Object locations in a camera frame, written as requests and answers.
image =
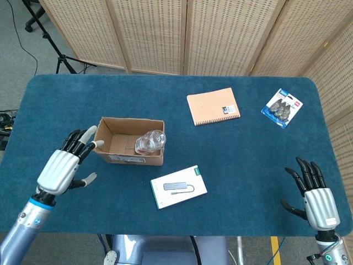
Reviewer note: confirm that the blue table mat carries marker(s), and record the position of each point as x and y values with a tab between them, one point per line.
234	154

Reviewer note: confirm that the black office chair base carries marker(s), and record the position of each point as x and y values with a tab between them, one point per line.
34	19

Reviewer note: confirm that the open cardboard box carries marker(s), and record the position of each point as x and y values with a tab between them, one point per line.
121	143

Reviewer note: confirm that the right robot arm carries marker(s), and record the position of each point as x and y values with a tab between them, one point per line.
329	248

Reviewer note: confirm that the blue binder clip blister pack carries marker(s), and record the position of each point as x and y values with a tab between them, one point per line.
282	107

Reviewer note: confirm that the clear plastic water bottle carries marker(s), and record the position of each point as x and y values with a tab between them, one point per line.
150	142

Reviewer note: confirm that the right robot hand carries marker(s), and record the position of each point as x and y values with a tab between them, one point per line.
317	204

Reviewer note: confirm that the tan spiral notebook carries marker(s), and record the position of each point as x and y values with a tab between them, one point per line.
212	106

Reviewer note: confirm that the wicker folding screen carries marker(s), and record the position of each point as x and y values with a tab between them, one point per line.
193	33

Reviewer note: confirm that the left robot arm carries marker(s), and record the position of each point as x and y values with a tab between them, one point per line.
23	229

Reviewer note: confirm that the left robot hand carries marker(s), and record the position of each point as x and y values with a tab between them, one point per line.
62	168

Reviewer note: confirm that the black tripod stand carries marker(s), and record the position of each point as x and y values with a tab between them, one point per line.
52	44

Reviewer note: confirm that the grey robot torso base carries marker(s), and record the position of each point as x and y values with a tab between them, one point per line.
162	249

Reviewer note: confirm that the white boxed usb hub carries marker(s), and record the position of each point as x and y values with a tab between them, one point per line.
178	186

